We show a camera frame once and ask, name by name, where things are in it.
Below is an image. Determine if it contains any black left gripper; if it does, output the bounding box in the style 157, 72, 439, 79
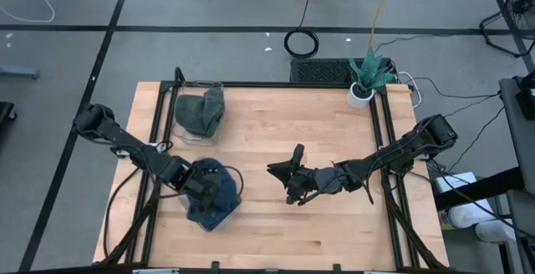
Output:
179, 166, 229, 214

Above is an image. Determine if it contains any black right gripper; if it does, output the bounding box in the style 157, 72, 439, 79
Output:
267, 143, 350, 206

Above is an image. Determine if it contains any clear plastic container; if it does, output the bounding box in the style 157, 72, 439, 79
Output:
171, 80, 225, 147
180, 156, 244, 233

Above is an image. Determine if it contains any green terry hat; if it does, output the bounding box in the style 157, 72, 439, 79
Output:
200, 87, 226, 138
174, 93, 212, 138

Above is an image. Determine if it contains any snake plant in white pot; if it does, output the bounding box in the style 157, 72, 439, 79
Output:
345, 48, 398, 109

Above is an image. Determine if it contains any black vented box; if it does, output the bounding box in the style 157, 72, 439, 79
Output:
289, 57, 396, 85

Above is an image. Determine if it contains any white paper box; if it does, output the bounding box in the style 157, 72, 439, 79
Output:
434, 170, 478, 192

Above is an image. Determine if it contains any white paper towel roll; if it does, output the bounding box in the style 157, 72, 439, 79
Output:
474, 219, 517, 243
447, 201, 497, 230

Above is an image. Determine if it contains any black desk beam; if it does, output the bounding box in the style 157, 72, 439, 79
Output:
434, 167, 526, 211

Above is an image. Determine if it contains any grey table foot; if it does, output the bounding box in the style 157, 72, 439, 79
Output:
0, 65, 40, 80

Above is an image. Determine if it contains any grey side desk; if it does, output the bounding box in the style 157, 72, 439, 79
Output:
497, 76, 535, 195

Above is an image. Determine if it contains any black device on desk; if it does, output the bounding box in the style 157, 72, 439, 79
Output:
514, 69, 535, 120

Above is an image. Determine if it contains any black aluminium table frame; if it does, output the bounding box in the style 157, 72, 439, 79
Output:
99, 67, 451, 273

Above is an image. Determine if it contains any coiled black cable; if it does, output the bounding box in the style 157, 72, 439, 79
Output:
283, 0, 320, 59

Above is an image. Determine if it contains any white cable loop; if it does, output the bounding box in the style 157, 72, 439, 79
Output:
395, 70, 424, 109

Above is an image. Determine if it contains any yellow cable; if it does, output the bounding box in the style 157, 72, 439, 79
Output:
368, 0, 396, 52

